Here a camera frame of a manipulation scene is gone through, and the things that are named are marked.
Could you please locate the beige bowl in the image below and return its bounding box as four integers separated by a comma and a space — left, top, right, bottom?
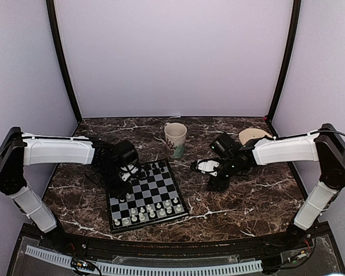
238, 128, 272, 145

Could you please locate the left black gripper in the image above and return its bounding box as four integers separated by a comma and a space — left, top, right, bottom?
97, 164, 132, 200

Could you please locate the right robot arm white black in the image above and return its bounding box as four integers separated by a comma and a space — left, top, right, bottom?
205, 121, 345, 250

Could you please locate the white bishop chess piece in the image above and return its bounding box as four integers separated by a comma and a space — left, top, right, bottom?
159, 209, 166, 216

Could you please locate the right black frame post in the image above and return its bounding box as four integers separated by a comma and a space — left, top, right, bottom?
266, 0, 302, 122

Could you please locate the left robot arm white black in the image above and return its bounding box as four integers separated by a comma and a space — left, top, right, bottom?
0, 126, 139, 251

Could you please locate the cream floral mug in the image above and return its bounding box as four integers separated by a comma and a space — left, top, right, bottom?
164, 122, 187, 159

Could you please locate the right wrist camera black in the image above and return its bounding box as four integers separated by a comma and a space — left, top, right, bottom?
209, 132, 242, 159

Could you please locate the black frame post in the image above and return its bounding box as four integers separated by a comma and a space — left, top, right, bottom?
45, 0, 83, 124
266, 0, 302, 122

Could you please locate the white slotted cable duct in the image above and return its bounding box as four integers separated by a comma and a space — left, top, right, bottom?
25, 246, 263, 275

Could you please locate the left black frame post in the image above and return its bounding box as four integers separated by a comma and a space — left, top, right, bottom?
45, 0, 83, 124

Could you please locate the black front rail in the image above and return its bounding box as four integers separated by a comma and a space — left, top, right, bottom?
20, 223, 337, 260

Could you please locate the black grey chessboard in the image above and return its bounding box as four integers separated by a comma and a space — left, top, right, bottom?
106, 159, 189, 233

